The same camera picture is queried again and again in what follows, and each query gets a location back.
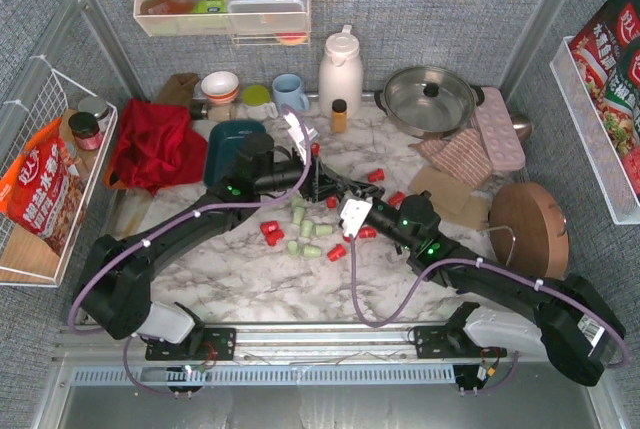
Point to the steel pot with lid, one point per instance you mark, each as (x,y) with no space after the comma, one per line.
(429,102)

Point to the red capsule left lower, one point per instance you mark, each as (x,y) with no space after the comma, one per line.
(273,237)

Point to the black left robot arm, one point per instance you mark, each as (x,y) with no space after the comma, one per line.
(115,284)

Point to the pink egg tray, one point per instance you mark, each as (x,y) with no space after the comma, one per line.
(492,119)

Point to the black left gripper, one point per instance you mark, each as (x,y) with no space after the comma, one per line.
(320,180)

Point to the teal storage basket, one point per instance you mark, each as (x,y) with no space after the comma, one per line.
(224,141)

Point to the green capsule bottom left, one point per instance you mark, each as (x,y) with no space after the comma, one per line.
(293,248)

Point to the white thermos jug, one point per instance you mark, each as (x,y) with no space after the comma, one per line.
(341,73)

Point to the red cloth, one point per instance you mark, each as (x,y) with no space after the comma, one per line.
(157,147)

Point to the red capsule left upper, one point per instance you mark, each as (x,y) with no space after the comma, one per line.
(268,227)

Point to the clear plastic food container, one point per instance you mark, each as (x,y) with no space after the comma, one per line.
(267,16)

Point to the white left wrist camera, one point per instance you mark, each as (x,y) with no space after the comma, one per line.
(295,131)

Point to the green capsule bottom middle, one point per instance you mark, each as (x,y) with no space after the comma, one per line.
(311,251)

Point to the white striped bowl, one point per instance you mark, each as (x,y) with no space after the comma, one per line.
(220,87)

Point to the pepper grinder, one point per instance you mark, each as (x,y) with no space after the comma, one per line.
(216,113)

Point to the brown cardboard sheet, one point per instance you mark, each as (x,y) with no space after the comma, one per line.
(445,191)
(473,215)

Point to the brown paper bag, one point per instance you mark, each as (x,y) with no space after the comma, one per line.
(178,90)

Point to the red capsule upper right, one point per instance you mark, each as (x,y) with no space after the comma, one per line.
(376,175)

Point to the striped pink cloth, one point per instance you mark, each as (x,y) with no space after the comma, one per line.
(463,157)

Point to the blue mug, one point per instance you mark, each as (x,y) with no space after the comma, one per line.
(288,90)

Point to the green capsule cluster right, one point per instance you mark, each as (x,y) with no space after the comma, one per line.
(321,230)

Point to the red capsule mid right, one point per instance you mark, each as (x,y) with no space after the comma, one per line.
(367,232)

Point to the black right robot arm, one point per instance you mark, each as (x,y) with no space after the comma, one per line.
(581,335)

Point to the steel ladle bowl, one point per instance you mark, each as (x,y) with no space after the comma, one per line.
(522,125)

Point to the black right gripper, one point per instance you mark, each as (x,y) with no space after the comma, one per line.
(377,206)

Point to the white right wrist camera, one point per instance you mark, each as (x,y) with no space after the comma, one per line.
(353,213)

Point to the green lidded cup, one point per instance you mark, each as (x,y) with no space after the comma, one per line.
(257,103)

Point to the orange spice bottle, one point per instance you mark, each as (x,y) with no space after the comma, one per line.
(338,116)

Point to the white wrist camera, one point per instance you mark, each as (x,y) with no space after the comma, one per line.
(295,131)
(353,213)

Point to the round wooden board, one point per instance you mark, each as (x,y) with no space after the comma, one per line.
(528,231)

